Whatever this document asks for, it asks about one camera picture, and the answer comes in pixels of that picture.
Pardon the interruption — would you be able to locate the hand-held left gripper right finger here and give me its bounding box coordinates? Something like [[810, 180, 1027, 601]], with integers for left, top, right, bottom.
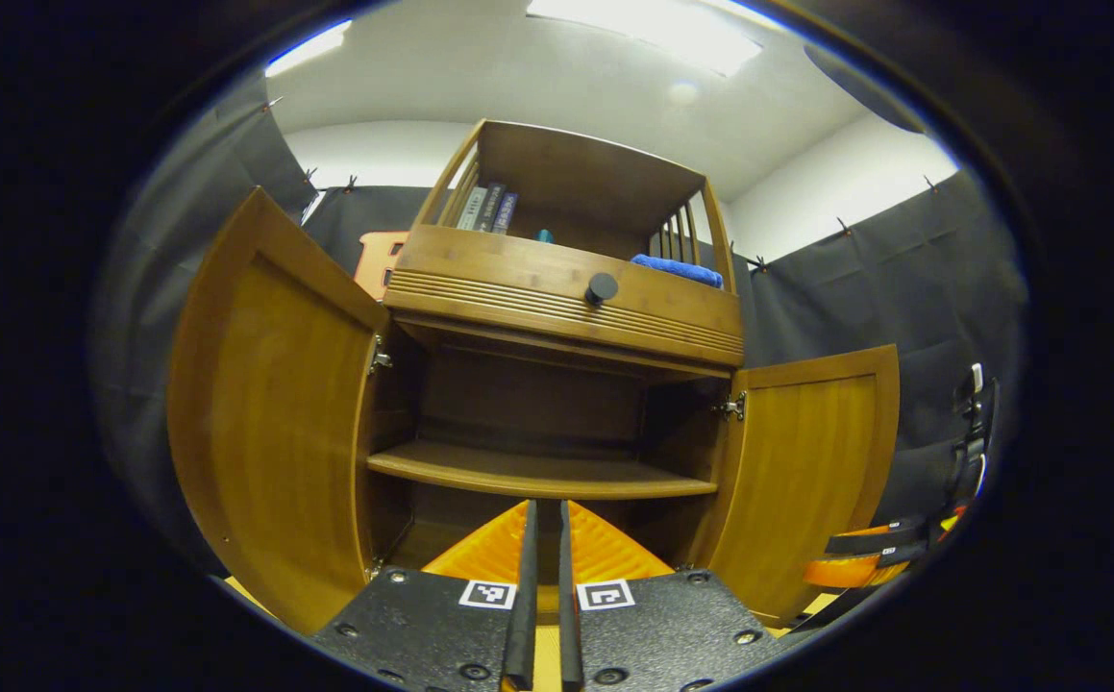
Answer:
[[557, 499, 788, 692]]

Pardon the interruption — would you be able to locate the black backdrop cloth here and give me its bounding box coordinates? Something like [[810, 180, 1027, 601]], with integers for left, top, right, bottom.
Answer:
[[90, 72, 1028, 578]]

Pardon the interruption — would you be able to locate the narrow ceiling light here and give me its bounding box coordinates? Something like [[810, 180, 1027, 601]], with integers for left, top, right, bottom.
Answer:
[[265, 19, 353, 78]]

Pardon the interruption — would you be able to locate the blue folded towel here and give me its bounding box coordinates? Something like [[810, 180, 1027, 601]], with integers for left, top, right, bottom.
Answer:
[[630, 253, 725, 289]]

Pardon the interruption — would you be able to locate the wooden cabinet shelf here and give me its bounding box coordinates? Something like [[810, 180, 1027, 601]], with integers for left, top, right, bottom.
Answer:
[[367, 440, 719, 501]]

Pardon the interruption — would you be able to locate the wide ceiling light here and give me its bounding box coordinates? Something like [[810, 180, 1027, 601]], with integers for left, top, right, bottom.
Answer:
[[528, 0, 766, 78]]

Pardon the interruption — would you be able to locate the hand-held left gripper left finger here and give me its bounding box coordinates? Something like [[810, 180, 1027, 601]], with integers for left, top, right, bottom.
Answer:
[[309, 499, 540, 692]]

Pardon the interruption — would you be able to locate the wooden ribbed drawer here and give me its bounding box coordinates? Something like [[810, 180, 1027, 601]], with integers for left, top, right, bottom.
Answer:
[[382, 224, 746, 369]]

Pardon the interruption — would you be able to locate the dark grey book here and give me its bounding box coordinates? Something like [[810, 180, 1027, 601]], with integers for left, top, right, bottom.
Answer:
[[475, 183, 507, 234]]

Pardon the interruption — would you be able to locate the wooden cabinet door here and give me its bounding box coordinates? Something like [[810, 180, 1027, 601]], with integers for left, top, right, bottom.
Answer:
[[165, 185, 392, 635], [706, 344, 902, 626]]

